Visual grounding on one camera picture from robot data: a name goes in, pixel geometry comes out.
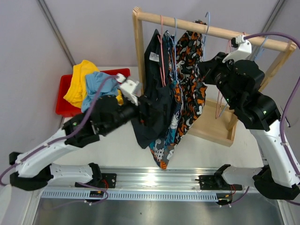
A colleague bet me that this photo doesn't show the aluminium mounting rail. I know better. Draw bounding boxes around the aluminium mounting rail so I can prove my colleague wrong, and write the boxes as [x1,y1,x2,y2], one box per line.
[38,167,226,203]

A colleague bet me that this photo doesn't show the blue hanger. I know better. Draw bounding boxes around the blue hanger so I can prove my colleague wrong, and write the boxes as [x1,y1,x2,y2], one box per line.
[202,11,210,61]
[172,18,178,81]
[215,36,268,119]

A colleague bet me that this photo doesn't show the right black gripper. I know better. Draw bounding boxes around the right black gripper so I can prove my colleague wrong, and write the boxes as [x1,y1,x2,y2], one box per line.
[198,52,240,107]

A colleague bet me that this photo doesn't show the light blue shorts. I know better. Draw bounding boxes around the light blue shorts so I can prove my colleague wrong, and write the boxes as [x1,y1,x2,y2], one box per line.
[81,71,120,113]

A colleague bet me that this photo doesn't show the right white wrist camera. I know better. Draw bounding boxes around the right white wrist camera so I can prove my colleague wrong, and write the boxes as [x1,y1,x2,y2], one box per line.
[222,35,252,63]

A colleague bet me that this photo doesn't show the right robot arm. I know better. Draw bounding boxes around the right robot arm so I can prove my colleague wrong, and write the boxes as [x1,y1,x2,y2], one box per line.
[192,52,300,201]

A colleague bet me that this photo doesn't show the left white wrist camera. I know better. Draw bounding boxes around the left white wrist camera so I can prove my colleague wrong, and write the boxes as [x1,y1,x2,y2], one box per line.
[116,73,142,106]

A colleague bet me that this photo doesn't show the wooden clothes rack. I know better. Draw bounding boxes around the wooden clothes rack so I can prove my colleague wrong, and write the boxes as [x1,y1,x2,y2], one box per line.
[132,7,297,147]

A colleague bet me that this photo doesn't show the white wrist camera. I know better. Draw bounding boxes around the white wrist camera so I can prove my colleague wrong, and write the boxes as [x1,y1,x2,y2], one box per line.
[116,73,142,106]
[222,35,252,63]

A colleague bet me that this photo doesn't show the yellow shorts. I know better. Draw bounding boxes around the yellow shorts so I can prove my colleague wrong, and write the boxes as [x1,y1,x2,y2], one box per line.
[63,60,123,112]

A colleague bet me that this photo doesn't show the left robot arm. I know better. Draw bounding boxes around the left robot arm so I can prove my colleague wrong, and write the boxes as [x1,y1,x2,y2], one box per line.
[9,96,164,191]

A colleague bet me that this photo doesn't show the red plastic bin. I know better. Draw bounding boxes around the red plastic bin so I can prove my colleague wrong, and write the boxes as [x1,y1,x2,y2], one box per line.
[55,68,130,118]

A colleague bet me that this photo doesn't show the black orange camouflage shorts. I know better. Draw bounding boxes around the black orange camouflage shorts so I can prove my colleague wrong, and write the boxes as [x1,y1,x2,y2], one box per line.
[175,30,207,145]

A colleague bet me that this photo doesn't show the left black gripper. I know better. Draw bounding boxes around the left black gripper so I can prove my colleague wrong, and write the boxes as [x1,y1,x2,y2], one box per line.
[103,94,164,136]

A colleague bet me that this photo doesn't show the teal cartoon print shorts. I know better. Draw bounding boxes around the teal cartoon print shorts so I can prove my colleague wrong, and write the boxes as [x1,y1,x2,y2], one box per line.
[149,31,183,170]

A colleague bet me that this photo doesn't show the dark navy shorts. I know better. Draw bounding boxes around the dark navy shorts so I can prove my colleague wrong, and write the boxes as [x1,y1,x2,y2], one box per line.
[131,30,173,149]

